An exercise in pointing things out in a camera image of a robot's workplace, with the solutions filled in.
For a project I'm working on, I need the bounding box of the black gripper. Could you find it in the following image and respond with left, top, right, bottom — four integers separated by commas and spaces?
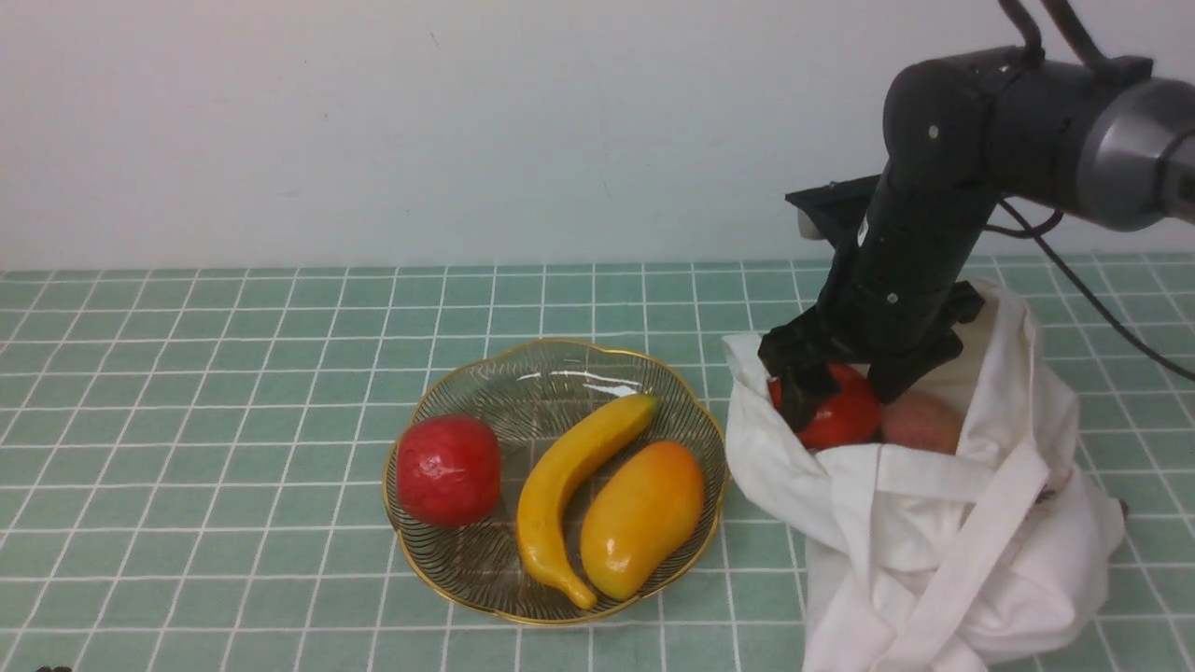
758, 166, 999, 430

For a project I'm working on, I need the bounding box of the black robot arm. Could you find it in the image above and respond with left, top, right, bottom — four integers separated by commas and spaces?
758, 47, 1194, 430

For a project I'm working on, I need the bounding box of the white cloth bag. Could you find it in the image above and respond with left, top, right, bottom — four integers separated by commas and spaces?
723, 279, 1126, 671

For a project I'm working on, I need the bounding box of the pink peach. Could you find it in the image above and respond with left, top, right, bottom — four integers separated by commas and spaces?
880, 390, 963, 456

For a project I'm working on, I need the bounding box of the orange yellow mango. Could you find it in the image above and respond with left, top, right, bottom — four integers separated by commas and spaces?
580, 440, 705, 601

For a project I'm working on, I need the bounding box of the glass bowl with gold rim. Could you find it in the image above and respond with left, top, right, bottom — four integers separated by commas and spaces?
384, 340, 729, 625

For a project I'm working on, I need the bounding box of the yellow banana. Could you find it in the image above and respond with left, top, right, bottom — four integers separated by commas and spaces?
515, 393, 657, 609

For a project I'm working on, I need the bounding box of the red apple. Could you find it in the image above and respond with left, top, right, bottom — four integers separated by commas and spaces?
394, 415, 502, 527

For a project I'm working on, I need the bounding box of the green checked tablecloth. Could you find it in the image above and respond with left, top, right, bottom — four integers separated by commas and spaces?
0, 253, 1195, 672

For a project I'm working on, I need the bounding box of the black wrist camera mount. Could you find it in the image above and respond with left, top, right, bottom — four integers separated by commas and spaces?
784, 175, 882, 248

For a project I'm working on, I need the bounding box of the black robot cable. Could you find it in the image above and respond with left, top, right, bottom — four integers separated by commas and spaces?
982, 198, 1195, 381

